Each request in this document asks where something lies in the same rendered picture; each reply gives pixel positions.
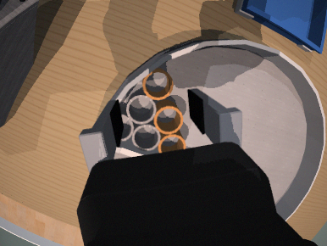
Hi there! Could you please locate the bronze bushing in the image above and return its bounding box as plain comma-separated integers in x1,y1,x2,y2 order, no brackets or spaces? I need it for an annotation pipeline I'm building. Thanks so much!
142,68,174,100
153,100,183,134
158,130,186,153

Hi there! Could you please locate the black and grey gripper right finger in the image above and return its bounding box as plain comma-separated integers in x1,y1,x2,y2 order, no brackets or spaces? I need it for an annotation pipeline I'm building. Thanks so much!
187,88,242,147

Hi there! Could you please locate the steel bushing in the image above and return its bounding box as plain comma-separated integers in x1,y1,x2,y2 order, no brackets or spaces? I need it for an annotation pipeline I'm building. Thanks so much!
132,119,161,151
120,107,135,142
126,90,157,124

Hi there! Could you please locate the blue open crate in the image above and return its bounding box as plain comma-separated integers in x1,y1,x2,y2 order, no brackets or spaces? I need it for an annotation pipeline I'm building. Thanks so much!
235,0,327,54

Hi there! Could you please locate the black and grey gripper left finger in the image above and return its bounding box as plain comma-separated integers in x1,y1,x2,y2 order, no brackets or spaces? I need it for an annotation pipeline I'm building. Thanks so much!
79,99,124,174

